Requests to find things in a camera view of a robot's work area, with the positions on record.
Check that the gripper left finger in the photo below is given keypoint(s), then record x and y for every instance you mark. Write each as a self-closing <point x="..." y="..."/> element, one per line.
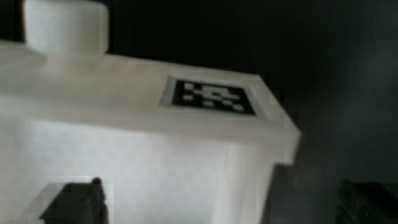
<point x="79" y="206"/>

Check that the white drawer box with knob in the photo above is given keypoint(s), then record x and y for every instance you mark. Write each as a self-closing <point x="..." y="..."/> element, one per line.
<point x="173" y="129"/>

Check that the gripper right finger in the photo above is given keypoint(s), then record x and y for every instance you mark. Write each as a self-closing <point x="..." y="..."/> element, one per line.
<point x="367" y="203"/>

